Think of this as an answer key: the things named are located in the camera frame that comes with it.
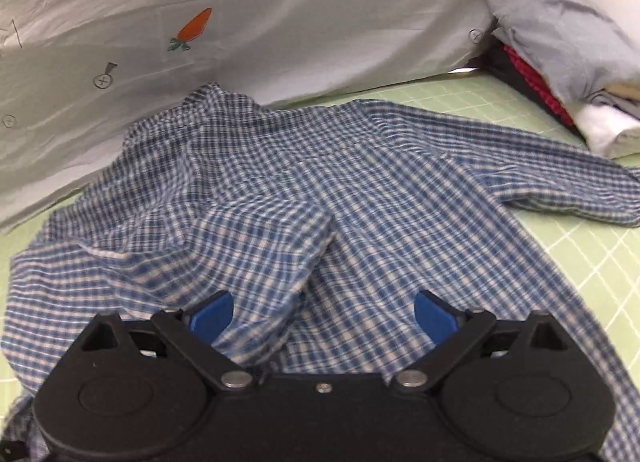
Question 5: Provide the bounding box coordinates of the white folded garment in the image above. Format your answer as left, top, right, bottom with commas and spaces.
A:
572, 100, 640, 161

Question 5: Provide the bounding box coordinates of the green grid mat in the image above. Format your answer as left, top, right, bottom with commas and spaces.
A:
0, 66, 640, 462

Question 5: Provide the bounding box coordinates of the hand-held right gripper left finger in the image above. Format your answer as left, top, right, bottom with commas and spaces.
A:
79, 290, 256, 391

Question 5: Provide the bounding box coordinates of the light grey thin folded garment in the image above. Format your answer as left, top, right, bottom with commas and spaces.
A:
585, 92, 640, 117

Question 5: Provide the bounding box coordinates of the beige folded garment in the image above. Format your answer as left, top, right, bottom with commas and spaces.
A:
597, 83, 640, 105

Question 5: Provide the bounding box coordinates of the blue plaid shirt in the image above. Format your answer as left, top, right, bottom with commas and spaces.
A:
0, 82, 640, 462

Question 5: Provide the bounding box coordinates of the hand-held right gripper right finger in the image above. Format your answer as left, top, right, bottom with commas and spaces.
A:
394, 290, 572, 390

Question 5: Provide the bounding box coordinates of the grey printed sheet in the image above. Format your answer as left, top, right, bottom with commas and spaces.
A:
0, 0, 587, 233

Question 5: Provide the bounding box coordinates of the red and black folded garment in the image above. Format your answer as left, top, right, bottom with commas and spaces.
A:
487, 39, 577, 129

